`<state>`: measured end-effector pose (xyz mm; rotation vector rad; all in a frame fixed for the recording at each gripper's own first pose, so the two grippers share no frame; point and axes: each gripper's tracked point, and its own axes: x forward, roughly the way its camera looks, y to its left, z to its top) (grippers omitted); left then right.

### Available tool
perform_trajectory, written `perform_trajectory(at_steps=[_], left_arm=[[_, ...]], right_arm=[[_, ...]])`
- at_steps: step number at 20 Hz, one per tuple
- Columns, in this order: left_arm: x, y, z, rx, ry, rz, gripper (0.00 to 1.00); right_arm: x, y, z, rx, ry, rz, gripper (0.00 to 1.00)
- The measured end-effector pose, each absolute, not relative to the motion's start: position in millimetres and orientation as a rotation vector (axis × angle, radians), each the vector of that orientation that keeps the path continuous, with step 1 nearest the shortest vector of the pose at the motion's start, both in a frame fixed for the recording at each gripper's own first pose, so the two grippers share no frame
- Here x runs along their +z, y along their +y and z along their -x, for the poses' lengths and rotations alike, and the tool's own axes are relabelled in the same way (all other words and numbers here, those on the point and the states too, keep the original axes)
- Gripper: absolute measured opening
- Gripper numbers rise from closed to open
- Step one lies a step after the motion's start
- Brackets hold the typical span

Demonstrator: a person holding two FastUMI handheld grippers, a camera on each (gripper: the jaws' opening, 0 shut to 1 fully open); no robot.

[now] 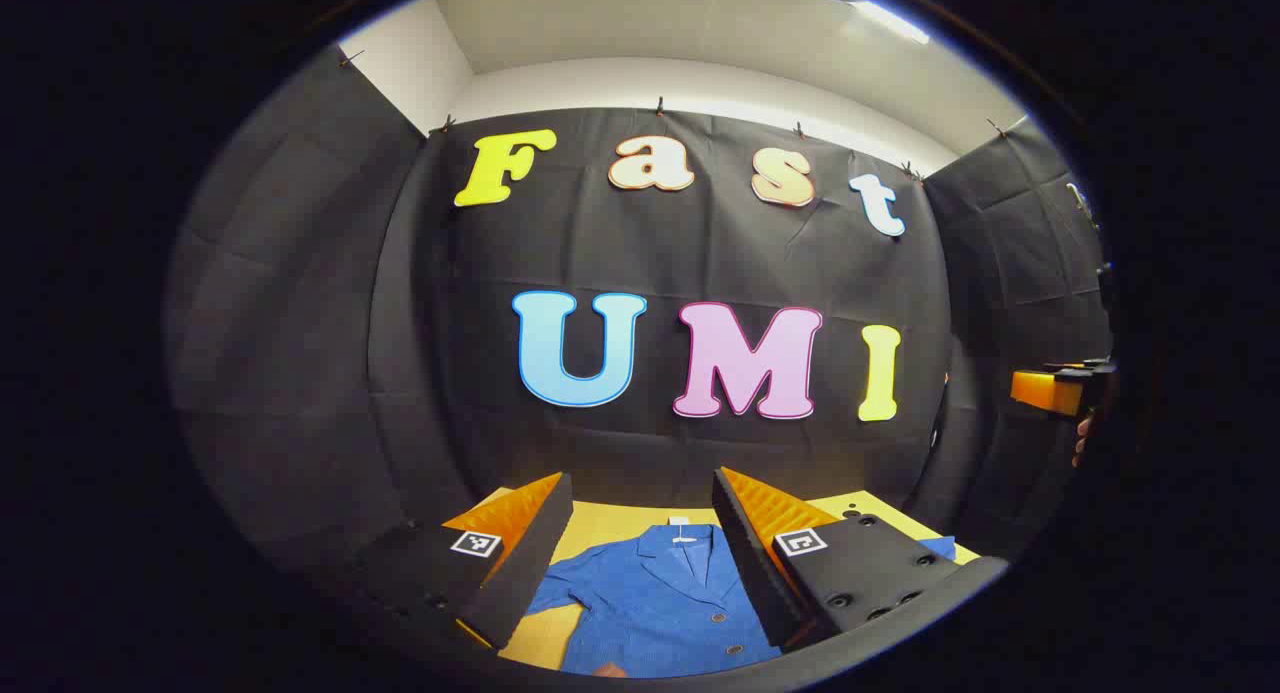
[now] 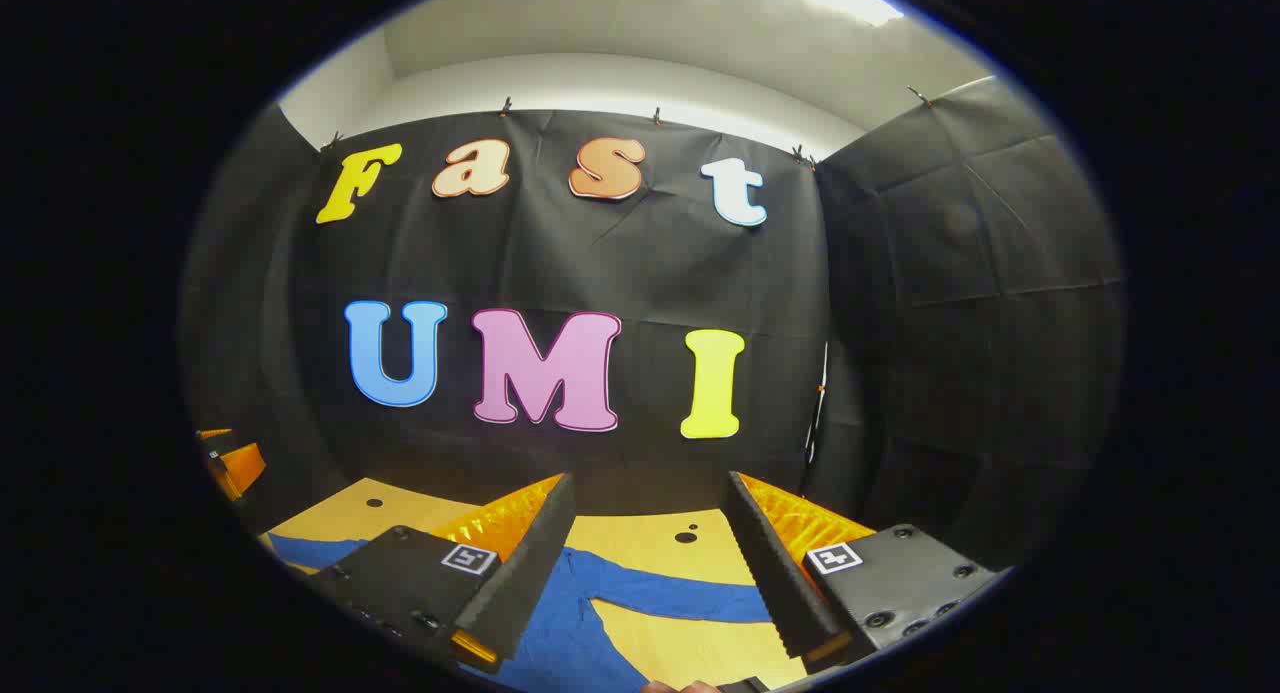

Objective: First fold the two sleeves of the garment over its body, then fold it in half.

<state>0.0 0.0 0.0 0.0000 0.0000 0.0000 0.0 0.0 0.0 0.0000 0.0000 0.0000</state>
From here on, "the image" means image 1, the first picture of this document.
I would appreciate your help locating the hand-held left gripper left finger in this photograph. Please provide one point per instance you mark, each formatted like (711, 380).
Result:
(520, 573)

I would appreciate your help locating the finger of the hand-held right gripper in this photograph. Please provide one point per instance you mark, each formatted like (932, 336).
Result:
(1045, 393)

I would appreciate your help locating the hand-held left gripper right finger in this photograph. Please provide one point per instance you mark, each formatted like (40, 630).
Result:
(750, 563)

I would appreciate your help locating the row of cloth clips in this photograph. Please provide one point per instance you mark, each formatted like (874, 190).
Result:
(660, 106)

